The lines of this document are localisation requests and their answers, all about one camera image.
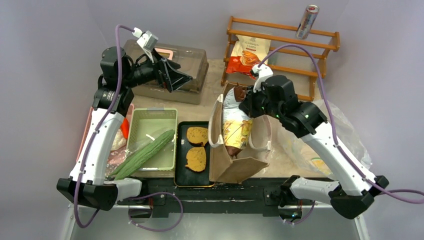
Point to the clear plastic grocery bag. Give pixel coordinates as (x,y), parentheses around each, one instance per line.
(307,159)

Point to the green bumpy cucumber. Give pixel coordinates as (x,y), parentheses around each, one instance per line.
(135,159)

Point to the black tray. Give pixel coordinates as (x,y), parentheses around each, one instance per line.
(184,176)

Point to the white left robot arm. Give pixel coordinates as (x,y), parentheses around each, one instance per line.
(86,185)

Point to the silver drink can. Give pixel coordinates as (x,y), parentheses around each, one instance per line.
(306,23)

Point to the pink box handle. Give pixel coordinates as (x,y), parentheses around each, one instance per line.
(166,53)

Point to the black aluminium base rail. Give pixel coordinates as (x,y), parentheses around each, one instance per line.
(249,211)

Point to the orange carrot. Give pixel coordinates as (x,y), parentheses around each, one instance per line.
(125,128)

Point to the snack packet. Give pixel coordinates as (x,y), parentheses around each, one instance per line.
(236,125)

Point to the brown translucent storage box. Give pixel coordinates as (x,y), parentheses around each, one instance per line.
(193,62)

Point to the green plastic basket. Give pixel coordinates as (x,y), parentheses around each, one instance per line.
(146,125)

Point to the brown paper bag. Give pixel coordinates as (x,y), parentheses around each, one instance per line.
(251,160)

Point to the pink plastic basket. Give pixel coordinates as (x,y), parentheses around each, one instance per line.
(88,124)

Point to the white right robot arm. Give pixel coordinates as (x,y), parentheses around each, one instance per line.
(354,189)

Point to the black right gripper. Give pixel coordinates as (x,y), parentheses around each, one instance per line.
(247,103)

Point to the white cauliflower piece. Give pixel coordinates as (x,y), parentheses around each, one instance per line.
(119,141)

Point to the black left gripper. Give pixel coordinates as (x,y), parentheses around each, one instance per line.
(165,71)

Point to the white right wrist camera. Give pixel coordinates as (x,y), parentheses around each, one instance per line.
(261,73)

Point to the brown bread piece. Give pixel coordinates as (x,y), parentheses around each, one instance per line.
(196,159)
(197,136)

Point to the red cassava chips packet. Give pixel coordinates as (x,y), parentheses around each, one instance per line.
(247,52)

